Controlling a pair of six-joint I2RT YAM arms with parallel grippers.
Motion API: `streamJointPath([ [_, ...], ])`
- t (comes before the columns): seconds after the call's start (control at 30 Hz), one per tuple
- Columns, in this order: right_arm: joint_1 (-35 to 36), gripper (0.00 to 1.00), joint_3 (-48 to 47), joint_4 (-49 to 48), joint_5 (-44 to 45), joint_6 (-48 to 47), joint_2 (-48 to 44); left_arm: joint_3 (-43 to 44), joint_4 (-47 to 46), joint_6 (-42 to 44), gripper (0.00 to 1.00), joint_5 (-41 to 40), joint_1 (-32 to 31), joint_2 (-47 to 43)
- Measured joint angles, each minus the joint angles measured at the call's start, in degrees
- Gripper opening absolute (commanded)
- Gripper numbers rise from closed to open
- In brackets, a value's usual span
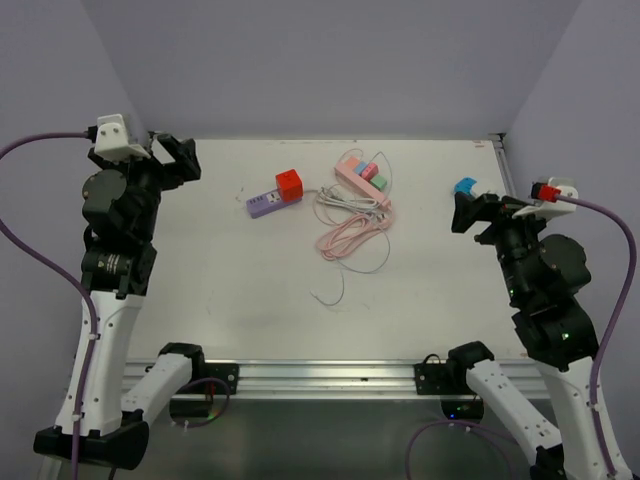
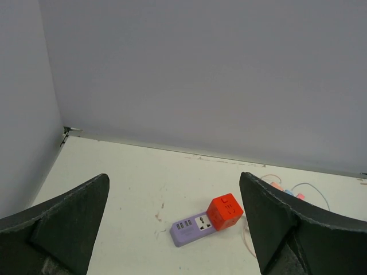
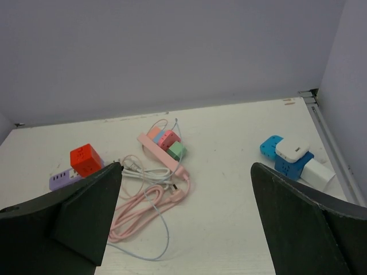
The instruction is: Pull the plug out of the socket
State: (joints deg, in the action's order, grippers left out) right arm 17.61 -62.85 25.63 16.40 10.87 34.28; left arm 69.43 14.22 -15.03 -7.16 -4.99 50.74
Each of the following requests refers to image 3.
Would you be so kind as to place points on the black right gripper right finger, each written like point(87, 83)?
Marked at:
point(308, 231)

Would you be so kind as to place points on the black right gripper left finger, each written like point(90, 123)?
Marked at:
point(64, 231)

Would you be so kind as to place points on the purple power strip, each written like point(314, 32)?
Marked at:
point(63, 179)

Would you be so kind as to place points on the red cube socket adapter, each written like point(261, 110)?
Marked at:
point(85, 160)

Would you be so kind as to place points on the pink power strip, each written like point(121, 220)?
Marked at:
point(176, 167)

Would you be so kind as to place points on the blue charger plug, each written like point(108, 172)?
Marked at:
point(157, 138)

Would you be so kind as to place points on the orange charger plug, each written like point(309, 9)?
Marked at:
point(153, 132)

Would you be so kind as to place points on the green plug adapter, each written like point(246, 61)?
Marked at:
point(177, 151)

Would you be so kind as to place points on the pink socket adapter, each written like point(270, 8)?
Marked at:
point(168, 139)

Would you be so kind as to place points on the blue cube socket adapter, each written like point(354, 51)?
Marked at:
point(285, 167)

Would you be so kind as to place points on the white rectangular charger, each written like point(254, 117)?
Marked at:
point(316, 174)

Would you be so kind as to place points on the white charger on blue cube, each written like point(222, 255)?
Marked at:
point(291, 149)

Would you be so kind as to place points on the aluminium side rail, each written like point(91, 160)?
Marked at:
point(343, 171)

